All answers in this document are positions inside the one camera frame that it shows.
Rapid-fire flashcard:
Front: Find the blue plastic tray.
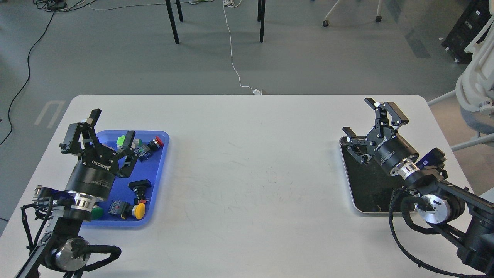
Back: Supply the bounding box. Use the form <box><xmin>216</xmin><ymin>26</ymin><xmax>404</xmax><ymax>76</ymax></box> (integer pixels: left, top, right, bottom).
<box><xmin>83</xmin><ymin>130</ymin><xmax>169</xmax><ymax>228</ymax></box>

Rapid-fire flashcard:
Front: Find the black cable on floor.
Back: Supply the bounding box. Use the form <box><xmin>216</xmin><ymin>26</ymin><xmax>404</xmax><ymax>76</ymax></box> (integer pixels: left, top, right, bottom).
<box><xmin>0</xmin><ymin>0</ymin><xmax>90</xmax><ymax>146</ymax></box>

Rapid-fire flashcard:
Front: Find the white chair base with wheels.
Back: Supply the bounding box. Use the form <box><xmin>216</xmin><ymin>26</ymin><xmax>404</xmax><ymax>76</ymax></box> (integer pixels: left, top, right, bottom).
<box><xmin>321</xmin><ymin>0</ymin><xmax>369</xmax><ymax>28</ymax></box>

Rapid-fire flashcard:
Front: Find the blue grey switch block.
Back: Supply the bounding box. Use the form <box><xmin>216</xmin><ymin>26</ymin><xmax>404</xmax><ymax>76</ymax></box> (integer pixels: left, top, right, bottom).
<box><xmin>134</xmin><ymin>144</ymin><xmax>152</xmax><ymax>162</ymax></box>

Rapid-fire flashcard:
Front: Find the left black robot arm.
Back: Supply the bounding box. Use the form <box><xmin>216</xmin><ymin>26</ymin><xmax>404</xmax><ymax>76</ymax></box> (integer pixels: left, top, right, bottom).
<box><xmin>16</xmin><ymin>109</ymin><xmax>137</xmax><ymax>278</ymax></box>

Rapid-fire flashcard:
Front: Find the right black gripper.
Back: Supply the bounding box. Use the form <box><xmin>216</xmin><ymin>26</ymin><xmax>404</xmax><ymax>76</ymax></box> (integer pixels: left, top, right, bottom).
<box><xmin>342</xmin><ymin>97</ymin><xmax>419</xmax><ymax>176</ymax></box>

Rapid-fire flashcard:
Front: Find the green square push button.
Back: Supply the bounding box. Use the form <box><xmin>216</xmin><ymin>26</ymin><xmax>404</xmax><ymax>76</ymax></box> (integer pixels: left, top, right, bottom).
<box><xmin>116</xmin><ymin>135</ymin><xmax>141</xmax><ymax>150</ymax></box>

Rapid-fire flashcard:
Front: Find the black table leg right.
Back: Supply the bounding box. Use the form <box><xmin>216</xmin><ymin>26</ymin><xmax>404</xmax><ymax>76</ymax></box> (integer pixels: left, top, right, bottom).
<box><xmin>257</xmin><ymin>0</ymin><xmax>266</xmax><ymax>43</ymax></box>

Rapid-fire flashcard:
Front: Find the black equipment case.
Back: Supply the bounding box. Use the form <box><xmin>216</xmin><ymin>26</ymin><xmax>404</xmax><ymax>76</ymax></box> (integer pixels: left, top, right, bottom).
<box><xmin>441</xmin><ymin>0</ymin><xmax>492</xmax><ymax>64</ymax></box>

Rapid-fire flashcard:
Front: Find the white office chair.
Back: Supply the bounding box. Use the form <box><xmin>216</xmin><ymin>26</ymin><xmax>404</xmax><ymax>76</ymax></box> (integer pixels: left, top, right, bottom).
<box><xmin>427</xmin><ymin>17</ymin><xmax>494</xmax><ymax>151</ymax></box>

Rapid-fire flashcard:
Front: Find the white cable on floor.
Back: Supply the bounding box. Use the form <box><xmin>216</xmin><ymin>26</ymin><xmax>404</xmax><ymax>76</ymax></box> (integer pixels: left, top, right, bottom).
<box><xmin>223</xmin><ymin>0</ymin><xmax>262</xmax><ymax>95</ymax></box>

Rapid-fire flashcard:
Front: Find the green round push button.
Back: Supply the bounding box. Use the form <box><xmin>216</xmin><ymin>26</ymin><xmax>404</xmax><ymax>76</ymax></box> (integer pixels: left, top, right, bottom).
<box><xmin>91</xmin><ymin>206</ymin><xmax>104</xmax><ymax>220</ymax></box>

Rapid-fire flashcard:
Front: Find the red push button switch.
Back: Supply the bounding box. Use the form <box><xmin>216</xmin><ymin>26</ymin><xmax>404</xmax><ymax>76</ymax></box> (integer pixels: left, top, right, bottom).
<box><xmin>147</xmin><ymin>136</ymin><xmax>164</xmax><ymax>152</ymax></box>

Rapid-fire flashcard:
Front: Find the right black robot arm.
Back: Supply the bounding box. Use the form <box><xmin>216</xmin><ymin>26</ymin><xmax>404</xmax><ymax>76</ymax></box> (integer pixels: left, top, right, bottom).
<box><xmin>340</xmin><ymin>97</ymin><xmax>494</xmax><ymax>278</ymax></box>

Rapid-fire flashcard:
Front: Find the yellow push button switch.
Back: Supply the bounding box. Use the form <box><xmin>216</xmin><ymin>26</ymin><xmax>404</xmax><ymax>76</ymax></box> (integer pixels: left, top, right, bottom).
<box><xmin>108</xmin><ymin>200</ymin><xmax>146</xmax><ymax>220</ymax></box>

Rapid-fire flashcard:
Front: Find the silver metal tray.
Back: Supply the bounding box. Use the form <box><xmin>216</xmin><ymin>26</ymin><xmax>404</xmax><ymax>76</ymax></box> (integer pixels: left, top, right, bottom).
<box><xmin>339</xmin><ymin>137</ymin><xmax>405</xmax><ymax>216</ymax></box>

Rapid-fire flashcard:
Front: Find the black table leg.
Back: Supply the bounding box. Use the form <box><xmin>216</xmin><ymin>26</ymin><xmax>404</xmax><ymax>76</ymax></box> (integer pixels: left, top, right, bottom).
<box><xmin>257</xmin><ymin>0</ymin><xmax>266</xmax><ymax>43</ymax></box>
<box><xmin>165</xmin><ymin>0</ymin><xmax>184</xmax><ymax>44</ymax></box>

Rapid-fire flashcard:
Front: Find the black square push button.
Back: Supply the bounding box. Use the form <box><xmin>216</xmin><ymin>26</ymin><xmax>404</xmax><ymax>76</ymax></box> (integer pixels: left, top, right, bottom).
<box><xmin>128</xmin><ymin>179</ymin><xmax>151</xmax><ymax>205</ymax></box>

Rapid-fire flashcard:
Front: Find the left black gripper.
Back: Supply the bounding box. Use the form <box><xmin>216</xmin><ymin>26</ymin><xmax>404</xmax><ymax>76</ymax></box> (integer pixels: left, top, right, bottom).
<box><xmin>60</xmin><ymin>109</ymin><xmax>138</xmax><ymax>201</ymax></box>

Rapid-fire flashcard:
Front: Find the black table leg left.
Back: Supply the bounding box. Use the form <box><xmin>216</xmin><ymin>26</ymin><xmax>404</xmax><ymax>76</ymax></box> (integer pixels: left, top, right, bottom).
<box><xmin>165</xmin><ymin>0</ymin><xmax>184</xmax><ymax>44</ymax></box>

